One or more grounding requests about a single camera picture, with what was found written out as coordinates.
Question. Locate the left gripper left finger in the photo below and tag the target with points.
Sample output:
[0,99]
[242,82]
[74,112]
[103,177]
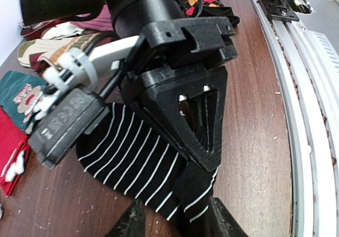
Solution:
[132,222]

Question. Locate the red sock right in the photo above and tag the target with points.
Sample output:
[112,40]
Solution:
[14,154]

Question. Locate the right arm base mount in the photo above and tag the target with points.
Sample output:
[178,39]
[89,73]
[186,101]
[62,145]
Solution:
[278,10]

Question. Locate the cream short sock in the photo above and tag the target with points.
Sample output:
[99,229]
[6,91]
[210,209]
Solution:
[63,30]

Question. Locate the black white striped sock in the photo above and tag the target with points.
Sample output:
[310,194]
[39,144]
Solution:
[128,156]

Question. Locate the beige striped sock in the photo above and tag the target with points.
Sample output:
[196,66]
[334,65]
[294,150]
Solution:
[39,54]

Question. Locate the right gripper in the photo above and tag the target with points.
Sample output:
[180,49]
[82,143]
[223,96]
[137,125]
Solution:
[174,78]

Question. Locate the black orange argyle sock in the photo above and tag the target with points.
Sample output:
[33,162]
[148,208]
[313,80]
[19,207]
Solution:
[210,8]

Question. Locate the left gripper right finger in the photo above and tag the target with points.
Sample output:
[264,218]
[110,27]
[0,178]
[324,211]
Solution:
[222,223]

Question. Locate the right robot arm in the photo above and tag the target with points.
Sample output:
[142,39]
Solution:
[94,67]

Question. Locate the dark green reindeer sock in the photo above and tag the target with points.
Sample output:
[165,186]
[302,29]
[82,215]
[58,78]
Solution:
[19,95]

